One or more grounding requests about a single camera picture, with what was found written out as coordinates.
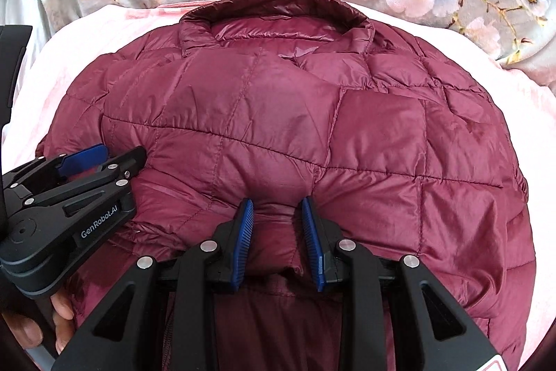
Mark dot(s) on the person's left hand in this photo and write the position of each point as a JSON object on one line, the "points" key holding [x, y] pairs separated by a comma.
{"points": [[63, 310]]}

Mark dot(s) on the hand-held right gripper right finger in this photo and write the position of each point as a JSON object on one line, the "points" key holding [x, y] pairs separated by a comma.
{"points": [[313, 240]]}

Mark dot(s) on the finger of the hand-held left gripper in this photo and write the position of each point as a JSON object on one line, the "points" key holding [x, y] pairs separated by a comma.
{"points": [[87, 156], [121, 166]]}

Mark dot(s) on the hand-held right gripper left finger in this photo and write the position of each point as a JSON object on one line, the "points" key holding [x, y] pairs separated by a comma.
{"points": [[243, 240]]}

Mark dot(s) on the pink fleece blanket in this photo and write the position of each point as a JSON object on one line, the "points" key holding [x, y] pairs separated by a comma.
{"points": [[534, 145]]}

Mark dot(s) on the maroon quilted puffer jacket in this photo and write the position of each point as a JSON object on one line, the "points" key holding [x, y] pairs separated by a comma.
{"points": [[282, 114]]}

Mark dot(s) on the silver grey satin sheet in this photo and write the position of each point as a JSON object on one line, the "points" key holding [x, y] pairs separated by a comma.
{"points": [[21, 1]]}

